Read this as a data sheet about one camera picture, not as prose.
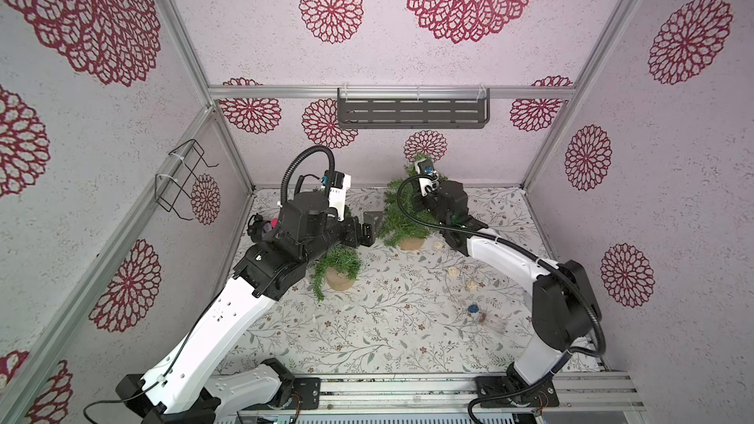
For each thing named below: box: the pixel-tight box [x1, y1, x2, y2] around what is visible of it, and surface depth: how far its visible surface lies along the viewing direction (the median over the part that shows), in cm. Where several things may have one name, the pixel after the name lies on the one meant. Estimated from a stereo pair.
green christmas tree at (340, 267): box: [308, 243, 364, 303], surface depth 77 cm
